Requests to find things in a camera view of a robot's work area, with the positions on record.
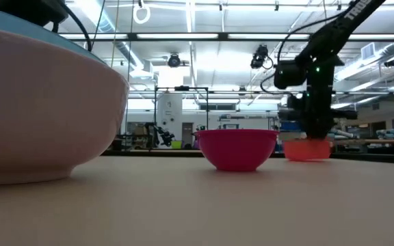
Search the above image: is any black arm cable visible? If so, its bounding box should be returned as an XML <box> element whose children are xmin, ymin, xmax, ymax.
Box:
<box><xmin>259</xmin><ymin>9</ymin><xmax>350</xmax><ymax>96</ymax></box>
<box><xmin>57</xmin><ymin>0</ymin><xmax>93</xmax><ymax>53</ymax></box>

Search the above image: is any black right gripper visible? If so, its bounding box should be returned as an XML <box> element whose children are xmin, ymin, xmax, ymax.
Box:
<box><xmin>278</xmin><ymin>92</ymin><xmax>358</xmax><ymax>141</ymax></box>

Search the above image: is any black overhead camera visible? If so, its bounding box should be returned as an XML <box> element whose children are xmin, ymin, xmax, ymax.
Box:
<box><xmin>250</xmin><ymin>44</ymin><xmax>274</xmax><ymax>70</ymax></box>

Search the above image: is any black overhead frame bar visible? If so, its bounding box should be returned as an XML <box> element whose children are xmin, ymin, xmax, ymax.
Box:
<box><xmin>57</xmin><ymin>31</ymin><xmax>394</xmax><ymax>42</ymax></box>

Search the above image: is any white cylindrical tank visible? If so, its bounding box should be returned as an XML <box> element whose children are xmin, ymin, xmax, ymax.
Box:
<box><xmin>156</xmin><ymin>92</ymin><xmax>184</xmax><ymax>141</ymax></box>

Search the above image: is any round black ceiling camera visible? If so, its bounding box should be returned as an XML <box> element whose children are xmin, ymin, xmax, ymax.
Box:
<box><xmin>167</xmin><ymin>53</ymin><xmax>182</xmax><ymax>68</ymax></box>

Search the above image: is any large pink bowl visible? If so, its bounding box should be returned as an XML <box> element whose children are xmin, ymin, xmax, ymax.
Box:
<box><xmin>0</xmin><ymin>25</ymin><xmax>130</xmax><ymax>187</ymax></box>

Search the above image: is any wooden background table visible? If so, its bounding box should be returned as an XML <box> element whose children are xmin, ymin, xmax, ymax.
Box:
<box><xmin>332</xmin><ymin>137</ymin><xmax>394</xmax><ymax>155</ymax></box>

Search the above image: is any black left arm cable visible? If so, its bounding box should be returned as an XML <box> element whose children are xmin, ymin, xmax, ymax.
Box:
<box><xmin>57</xmin><ymin>0</ymin><xmax>93</xmax><ymax>53</ymax></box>

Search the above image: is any teal blue bowl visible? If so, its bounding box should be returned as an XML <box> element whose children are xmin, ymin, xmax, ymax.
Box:
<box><xmin>0</xmin><ymin>4</ymin><xmax>107</xmax><ymax>64</ymax></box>

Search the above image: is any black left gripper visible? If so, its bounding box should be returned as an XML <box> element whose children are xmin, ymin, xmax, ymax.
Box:
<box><xmin>0</xmin><ymin>0</ymin><xmax>70</xmax><ymax>28</ymax></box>

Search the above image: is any white hanging ring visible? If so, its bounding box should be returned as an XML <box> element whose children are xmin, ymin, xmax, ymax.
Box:
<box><xmin>132</xmin><ymin>0</ymin><xmax>152</xmax><ymax>25</ymax></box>

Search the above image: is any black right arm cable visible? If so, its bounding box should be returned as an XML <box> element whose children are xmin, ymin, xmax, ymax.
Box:
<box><xmin>259</xmin><ymin>9</ymin><xmax>350</xmax><ymax>96</ymax></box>

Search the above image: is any small orange bowl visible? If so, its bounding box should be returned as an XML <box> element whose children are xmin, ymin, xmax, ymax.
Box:
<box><xmin>283</xmin><ymin>137</ymin><xmax>332</xmax><ymax>162</ymax></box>

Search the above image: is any magenta plastic bowl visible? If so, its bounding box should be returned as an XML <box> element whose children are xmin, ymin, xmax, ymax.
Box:
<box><xmin>193</xmin><ymin>128</ymin><xmax>280</xmax><ymax>173</ymax></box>

